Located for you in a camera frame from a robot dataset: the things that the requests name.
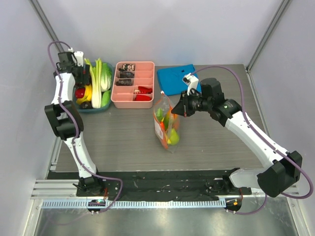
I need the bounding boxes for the blue folded cloth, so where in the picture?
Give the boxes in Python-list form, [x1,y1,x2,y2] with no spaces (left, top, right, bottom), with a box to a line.
[157,64,195,96]

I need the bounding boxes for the orange carrot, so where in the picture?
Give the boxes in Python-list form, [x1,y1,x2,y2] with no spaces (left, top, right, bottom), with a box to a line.
[156,108,168,149]

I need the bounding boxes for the dark sushi roll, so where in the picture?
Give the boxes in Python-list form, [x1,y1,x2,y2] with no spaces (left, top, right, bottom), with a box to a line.
[119,63,135,71]
[118,71,134,79]
[115,78,133,86]

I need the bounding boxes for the green pear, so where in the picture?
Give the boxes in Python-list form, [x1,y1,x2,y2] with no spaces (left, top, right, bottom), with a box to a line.
[167,128,180,145]

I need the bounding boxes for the red strawberry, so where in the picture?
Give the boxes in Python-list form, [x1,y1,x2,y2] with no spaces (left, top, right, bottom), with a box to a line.
[75,88,85,99]

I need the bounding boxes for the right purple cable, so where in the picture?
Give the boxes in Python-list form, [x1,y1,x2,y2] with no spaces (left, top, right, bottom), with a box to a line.
[190,65,315,214]

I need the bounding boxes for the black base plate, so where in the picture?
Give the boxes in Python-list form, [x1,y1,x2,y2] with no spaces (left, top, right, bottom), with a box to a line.
[46,169,283,200]

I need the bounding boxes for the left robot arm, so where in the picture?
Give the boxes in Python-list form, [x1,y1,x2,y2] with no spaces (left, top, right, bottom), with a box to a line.
[44,49,105,196]

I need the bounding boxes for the purple cable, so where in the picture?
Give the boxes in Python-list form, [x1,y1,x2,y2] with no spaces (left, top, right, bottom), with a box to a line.
[47,41,124,214]
[190,65,315,214]

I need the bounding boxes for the green celery stalks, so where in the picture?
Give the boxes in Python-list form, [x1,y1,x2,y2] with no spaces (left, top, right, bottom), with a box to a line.
[84,58,102,109]

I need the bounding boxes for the clear zip top bag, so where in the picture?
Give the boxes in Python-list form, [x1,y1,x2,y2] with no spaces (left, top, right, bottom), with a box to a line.
[153,91,180,153]

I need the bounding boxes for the green orange mango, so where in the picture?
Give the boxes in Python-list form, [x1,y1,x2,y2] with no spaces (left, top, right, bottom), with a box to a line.
[162,110,177,131]

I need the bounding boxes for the perforated cable rail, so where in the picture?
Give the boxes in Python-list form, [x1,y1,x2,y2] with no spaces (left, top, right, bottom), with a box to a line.
[42,199,226,209]

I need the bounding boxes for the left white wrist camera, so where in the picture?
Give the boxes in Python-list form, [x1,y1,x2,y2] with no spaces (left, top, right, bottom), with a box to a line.
[68,48,84,66]

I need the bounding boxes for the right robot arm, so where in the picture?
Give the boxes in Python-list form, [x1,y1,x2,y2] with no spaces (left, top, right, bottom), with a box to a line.
[171,75,302,198]

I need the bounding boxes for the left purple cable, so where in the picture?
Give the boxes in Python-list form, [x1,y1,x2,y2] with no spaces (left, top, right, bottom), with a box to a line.
[47,41,124,214]

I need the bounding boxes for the teal food bowl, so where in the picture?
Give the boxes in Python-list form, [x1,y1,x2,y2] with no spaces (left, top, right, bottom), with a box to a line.
[73,61,114,114]

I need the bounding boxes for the yellow banana bunch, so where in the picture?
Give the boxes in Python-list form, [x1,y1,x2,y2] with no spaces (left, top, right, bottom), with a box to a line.
[76,84,93,105]

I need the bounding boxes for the pink divided tray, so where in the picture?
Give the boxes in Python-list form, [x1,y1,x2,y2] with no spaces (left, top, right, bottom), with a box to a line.
[111,61,155,109]

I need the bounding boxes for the dark brown avocado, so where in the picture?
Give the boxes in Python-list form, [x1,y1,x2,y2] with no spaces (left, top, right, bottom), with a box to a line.
[80,101,93,110]

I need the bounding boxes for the green lettuce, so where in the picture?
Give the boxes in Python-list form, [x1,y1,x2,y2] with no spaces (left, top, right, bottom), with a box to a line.
[100,63,112,107]

